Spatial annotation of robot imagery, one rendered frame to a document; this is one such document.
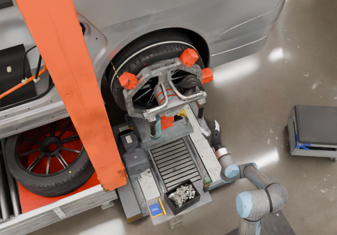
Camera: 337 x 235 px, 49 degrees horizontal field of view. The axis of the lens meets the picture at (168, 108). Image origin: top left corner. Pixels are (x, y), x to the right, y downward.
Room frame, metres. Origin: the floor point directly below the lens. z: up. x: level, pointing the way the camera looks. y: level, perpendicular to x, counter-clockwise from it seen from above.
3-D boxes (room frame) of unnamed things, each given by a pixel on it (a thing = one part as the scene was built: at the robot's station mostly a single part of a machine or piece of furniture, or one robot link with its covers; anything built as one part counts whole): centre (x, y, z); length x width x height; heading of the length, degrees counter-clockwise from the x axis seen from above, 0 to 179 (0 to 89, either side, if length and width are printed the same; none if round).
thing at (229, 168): (0.90, -0.36, 0.81); 0.12 x 0.09 x 0.10; 21
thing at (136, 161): (1.29, 0.30, 0.26); 0.42 x 0.18 x 0.35; 21
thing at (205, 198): (0.80, -0.05, 0.44); 0.43 x 0.17 x 0.03; 111
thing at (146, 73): (1.44, 0.03, 0.85); 0.54 x 0.07 x 0.54; 111
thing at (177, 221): (0.79, -0.02, 0.21); 0.10 x 0.10 x 0.42; 21
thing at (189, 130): (1.60, 0.09, 0.13); 0.50 x 0.36 x 0.10; 111
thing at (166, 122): (1.47, 0.04, 0.48); 0.16 x 0.12 x 0.17; 21
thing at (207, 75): (1.56, -0.26, 0.85); 0.09 x 0.08 x 0.07; 111
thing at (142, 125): (1.60, 0.09, 0.32); 0.40 x 0.30 x 0.28; 111
